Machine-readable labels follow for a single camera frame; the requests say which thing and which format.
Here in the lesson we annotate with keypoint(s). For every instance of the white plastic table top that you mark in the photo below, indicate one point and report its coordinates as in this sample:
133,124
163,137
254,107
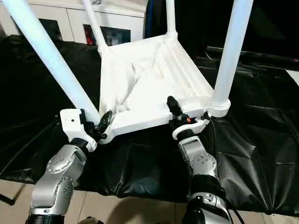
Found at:
151,81

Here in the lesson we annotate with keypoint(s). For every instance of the white plastic table leg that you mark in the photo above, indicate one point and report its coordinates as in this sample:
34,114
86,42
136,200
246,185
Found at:
231,46
95,28
46,46
171,16

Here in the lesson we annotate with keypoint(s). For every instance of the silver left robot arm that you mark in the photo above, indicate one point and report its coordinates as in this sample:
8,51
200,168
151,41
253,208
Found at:
58,163

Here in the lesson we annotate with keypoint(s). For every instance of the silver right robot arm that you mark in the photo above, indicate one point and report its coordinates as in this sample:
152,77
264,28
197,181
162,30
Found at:
198,158

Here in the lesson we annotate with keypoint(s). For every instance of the black work surface mat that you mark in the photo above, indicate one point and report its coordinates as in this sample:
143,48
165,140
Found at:
257,116

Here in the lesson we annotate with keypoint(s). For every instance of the red bottle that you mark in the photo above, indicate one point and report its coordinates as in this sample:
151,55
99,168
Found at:
88,37

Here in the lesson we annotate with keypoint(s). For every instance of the white glass door cabinet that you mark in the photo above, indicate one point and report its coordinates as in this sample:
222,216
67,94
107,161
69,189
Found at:
70,23

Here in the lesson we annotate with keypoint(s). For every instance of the dark patterned object on cabinet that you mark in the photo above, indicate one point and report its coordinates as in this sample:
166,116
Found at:
96,2

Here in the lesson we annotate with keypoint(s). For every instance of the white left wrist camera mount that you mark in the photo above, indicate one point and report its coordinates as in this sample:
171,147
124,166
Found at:
72,121

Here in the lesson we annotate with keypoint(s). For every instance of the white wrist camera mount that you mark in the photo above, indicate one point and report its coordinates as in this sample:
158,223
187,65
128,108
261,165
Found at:
198,124
72,121

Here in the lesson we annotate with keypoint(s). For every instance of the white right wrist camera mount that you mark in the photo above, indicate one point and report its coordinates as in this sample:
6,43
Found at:
198,124

